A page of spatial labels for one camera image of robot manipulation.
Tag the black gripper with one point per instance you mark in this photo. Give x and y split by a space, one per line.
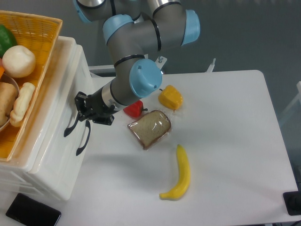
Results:
94 107

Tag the white top drawer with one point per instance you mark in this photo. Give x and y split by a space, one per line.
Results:
56 167

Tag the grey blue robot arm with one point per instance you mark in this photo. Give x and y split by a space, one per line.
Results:
130 36

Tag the white drawer cabinet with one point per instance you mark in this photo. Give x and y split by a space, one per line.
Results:
14 174

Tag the red bell pepper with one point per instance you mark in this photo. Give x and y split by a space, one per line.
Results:
135 110

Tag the cream twisted bread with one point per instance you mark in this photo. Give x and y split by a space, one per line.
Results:
21 104

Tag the brown bread roll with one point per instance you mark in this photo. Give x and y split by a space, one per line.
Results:
8 94

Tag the wrapped bread slice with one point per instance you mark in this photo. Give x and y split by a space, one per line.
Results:
150 128

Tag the white round bun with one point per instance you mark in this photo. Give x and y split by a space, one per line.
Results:
18 62

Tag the yellow woven basket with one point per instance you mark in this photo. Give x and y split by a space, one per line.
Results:
39 34

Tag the orange vegetable piece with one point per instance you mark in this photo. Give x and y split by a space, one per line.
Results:
1 71

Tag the yellow bell pepper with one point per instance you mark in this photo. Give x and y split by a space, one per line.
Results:
170 97

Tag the green bell pepper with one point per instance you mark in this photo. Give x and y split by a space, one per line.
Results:
7 40

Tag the black smartphone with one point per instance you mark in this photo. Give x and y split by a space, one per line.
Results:
30 212

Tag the yellow banana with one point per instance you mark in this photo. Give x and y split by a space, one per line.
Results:
179 190

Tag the black device at edge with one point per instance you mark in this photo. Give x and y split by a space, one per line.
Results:
293 202

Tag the black lower drawer handle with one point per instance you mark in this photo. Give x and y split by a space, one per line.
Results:
85 138

